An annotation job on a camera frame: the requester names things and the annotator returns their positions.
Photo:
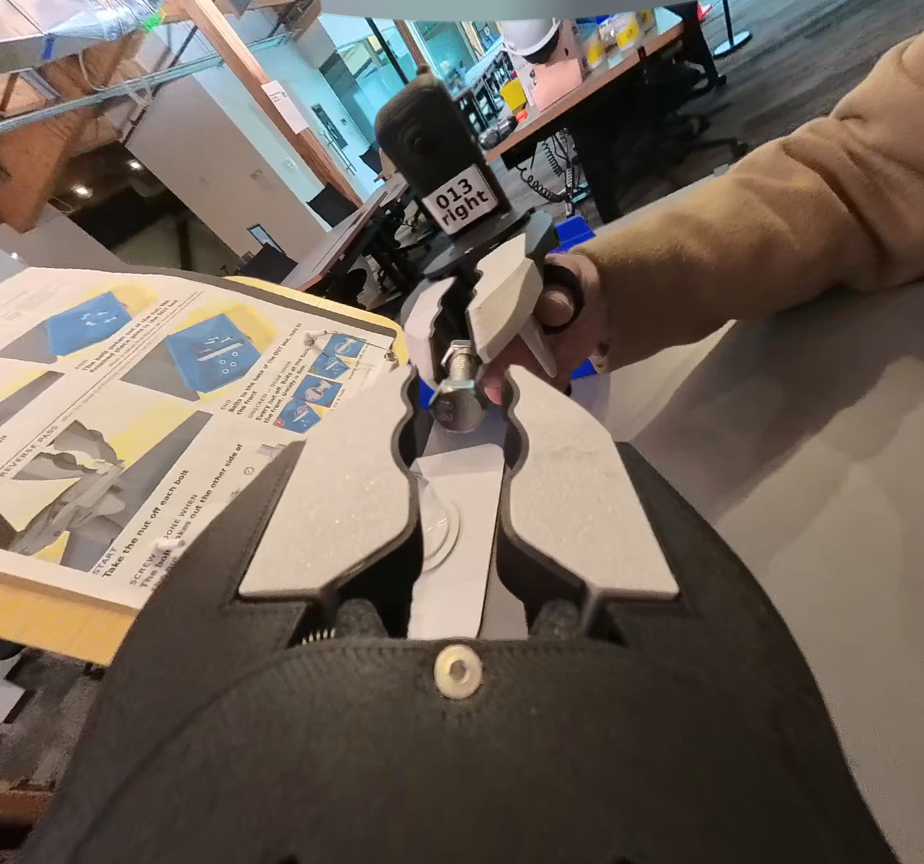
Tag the white wipes canister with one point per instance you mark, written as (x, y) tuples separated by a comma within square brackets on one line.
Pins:
[(624, 30), (595, 48), (646, 21)]

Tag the rectangular sheet-metal duct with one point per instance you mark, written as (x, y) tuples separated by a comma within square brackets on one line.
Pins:
[(43, 26)]

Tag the printed instruction sign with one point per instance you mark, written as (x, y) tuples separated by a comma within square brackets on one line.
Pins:
[(144, 409)]

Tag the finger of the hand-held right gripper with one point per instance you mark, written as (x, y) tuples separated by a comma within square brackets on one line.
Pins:
[(420, 333), (505, 301)]

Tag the pink mannequin head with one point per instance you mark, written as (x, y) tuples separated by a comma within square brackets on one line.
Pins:
[(556, 81)]

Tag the black stanchion pole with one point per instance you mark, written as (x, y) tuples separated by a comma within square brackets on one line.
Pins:
[(736, 37)]

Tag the clear sign stand white base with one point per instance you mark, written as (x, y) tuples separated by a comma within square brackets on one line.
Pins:
[(455, 589)]

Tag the steel hex bolt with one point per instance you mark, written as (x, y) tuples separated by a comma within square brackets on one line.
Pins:
[(458, 409)]

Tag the small dark screen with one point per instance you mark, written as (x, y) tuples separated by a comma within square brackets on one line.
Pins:
[(258, 239)]

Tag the yellow box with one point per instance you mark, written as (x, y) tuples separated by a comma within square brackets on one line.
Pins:
[(511, 93)]

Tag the person's right hand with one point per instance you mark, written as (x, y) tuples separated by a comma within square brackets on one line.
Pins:
[(595, 330)]

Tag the white hard hat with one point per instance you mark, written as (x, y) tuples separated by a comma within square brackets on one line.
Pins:
[(530, 37)]

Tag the wooden support post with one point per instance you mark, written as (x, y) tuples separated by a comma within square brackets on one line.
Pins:
[(238, 62)]

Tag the wooden work table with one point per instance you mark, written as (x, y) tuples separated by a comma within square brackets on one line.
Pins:
[(613, 84)]

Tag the person's right forearm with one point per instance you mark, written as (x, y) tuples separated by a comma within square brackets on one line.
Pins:
[(758, 228)]

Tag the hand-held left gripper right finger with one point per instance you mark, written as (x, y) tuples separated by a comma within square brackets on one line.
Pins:
[(585, 517)]

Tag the grey desk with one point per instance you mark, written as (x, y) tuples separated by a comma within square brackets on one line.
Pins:
[(794, 517)]

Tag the wooden office table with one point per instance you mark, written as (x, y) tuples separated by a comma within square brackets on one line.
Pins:
[(339, 243)]

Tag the white paper notice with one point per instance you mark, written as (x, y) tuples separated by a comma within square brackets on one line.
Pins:
[(281, 102)]

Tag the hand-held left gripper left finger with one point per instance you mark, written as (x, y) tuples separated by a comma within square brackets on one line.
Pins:
[(332, 510)]

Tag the black office chair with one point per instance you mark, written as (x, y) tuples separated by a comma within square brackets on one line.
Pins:
[(696, 34), (332, 205)]

